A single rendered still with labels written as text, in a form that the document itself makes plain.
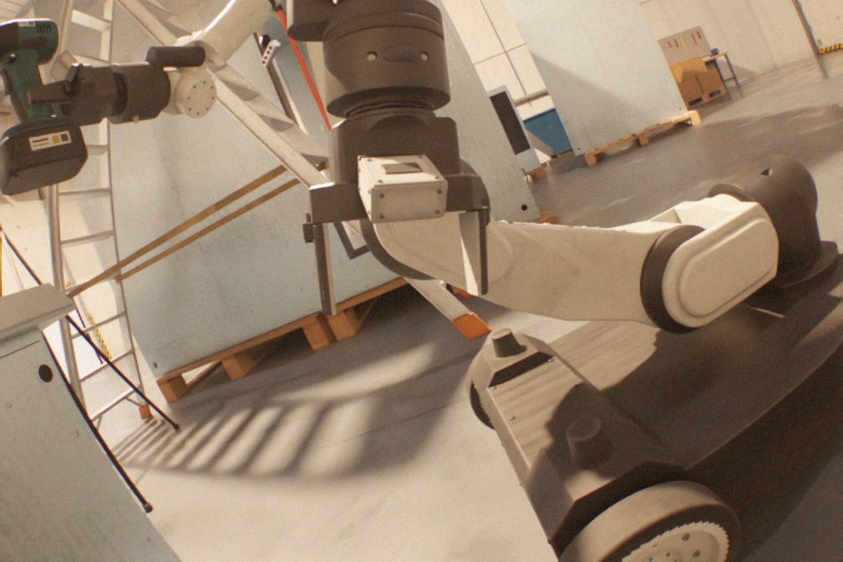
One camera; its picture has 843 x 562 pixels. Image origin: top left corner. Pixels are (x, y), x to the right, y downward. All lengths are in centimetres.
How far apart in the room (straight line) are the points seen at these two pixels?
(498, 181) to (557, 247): 173
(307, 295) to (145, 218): 113
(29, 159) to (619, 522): 69
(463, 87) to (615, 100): 393
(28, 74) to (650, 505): 82
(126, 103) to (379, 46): 45
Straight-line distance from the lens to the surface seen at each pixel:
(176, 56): 73
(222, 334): 277
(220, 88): 180
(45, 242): 1357
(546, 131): 825
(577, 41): 610
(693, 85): 990
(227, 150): 257
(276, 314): 256
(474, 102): 227
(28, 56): 68
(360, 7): 31
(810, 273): 77
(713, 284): 60
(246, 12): 79
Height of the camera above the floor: 52
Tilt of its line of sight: 6 degrees down
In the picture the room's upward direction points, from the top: 24 degrees counter-clockwise
